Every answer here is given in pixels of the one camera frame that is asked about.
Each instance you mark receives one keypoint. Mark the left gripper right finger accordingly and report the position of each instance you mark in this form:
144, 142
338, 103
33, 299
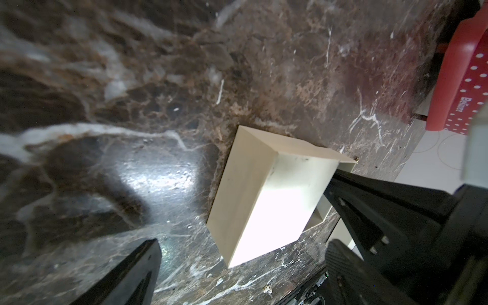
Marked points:
352, 281

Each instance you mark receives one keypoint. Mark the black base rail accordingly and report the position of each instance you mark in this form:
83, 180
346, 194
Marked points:
306, 290

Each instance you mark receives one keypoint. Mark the cream square box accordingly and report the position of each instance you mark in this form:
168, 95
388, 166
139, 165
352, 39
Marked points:
341, 233

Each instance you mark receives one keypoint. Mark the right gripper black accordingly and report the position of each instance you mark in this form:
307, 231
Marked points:
398, 225

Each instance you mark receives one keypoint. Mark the cream drawer jewelry box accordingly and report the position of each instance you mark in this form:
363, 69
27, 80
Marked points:
271, 192

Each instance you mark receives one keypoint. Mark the red polka dot toaster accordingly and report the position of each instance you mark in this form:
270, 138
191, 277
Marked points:
461, 88

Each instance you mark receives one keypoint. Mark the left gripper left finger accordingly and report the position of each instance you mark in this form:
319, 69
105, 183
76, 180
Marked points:
132, 281

